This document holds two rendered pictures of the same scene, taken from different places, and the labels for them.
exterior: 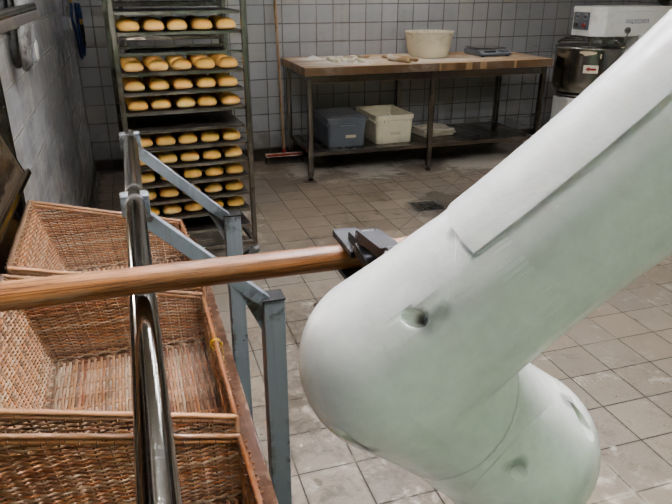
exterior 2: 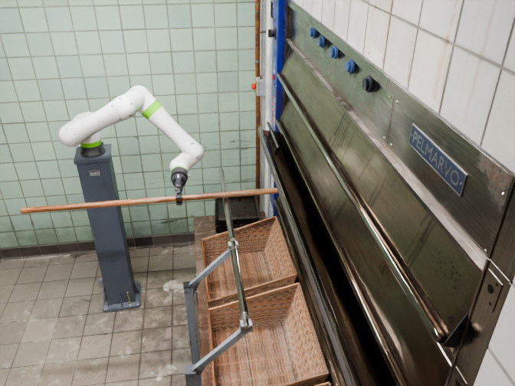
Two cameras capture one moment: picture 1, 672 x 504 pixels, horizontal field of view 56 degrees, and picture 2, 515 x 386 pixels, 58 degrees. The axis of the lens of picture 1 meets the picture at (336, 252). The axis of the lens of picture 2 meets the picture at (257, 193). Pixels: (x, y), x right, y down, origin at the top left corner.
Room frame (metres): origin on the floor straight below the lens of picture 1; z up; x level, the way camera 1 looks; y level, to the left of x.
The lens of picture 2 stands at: (2.62, 0.71, 2.46)
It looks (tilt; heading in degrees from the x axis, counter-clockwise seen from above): 31 degrees down; 189
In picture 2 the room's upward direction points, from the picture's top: straight up
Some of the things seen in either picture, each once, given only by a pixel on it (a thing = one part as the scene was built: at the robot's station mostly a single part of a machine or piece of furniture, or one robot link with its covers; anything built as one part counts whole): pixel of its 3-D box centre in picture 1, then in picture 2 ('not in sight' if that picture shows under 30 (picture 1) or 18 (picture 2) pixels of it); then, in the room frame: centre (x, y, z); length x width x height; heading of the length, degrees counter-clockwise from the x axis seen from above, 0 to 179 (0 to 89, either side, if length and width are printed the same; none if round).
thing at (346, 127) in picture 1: (338, 126); not in sight; (5.45, -0.02, 0.35); 0.50 x 0.36 x 0.24; 18
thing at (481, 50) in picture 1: (487, 50); not in sight; (5.93, -1.36, 0.94); 0.32 x 0.30 x 0.07; 18
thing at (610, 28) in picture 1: (600, 84); not in sight; (5.77, -2.36, 0.66); 0.92 x 0.59 x 1.32; 108
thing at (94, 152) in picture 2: not in sight; (93, 144); (0.22, -0.71, 1.23); 0.26 x 0.15 x 0.06; 22
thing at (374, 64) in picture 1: (413, 110); not in sight; (5.66, -0.69, 0.45); 2.20 x 0.80 x 0.90; 108
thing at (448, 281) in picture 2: not in sight; (336, 127); (1.06, 0.74, 1.80); 1.79 x 0.11 x 0.19; 18
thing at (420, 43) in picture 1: (428, 43); not in sight; (5.78, -0.81, 1.01); 0.43 x 0.42 x 0.21; 108
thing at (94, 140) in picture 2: not in sight; (86, 129); (0.28, -0.69, 1.36); 0.16 x 0.13 x 0.19; 176
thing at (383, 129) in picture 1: (383, 123); not in sight; (5.58, -0.42, 0.35); 0.50 x 0.36 x 0.24; 19
